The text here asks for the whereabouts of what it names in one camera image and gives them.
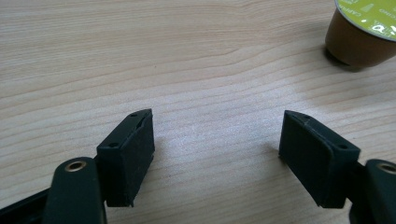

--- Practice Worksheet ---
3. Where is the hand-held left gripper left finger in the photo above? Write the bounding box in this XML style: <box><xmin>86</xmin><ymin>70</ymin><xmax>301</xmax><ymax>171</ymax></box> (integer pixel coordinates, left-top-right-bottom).
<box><xmin>96</xmin><ymin>108</ymin><xmax>156</xmax><ymax>208</ymax></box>

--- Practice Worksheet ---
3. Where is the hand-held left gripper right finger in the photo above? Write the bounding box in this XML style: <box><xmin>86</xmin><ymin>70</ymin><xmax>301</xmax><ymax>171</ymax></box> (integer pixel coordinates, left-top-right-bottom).
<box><xmin>277</xmin><ymin>109</ymin><xmax>362</xmax><ymax>210</ymax></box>

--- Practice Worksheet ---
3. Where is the brown capsule with green lid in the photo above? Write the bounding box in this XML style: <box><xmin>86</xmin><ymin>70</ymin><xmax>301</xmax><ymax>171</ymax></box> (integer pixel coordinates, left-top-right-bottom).
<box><xmin>324</xmin><ymin>0</ymin><xmax>396</xmax><ymax>69</ymax></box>

